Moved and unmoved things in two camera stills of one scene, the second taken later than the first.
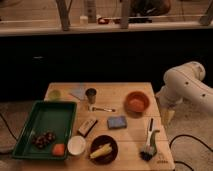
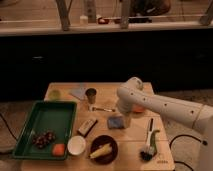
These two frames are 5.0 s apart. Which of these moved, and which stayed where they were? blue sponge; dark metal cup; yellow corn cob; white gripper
Moved: white gripper
Stayed: blue sponge; dark metal cup; yellow corn cob
